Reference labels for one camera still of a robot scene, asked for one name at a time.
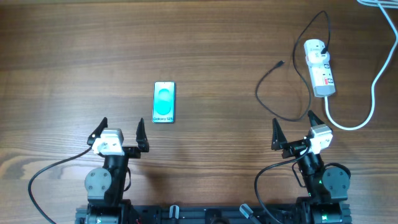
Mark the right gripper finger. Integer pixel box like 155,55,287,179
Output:
307,110,325,127
271,118,287,151

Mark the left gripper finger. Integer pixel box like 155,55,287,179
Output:
136,118,150,152
87,117,108,146

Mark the teal Galaxy S25 smartphone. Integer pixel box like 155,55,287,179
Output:
152,82,176,123

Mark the black USB charging cable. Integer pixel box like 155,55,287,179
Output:
255,11,331,123

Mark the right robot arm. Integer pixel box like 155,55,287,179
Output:
271,111,352,223

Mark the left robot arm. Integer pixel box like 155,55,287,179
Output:
76,118,149,224

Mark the white charger plug adapter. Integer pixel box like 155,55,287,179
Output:
304,39,330,67

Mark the white power strip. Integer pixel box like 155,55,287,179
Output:
308,62,336,98

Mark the white power strip cord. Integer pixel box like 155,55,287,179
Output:
324,0,398,131

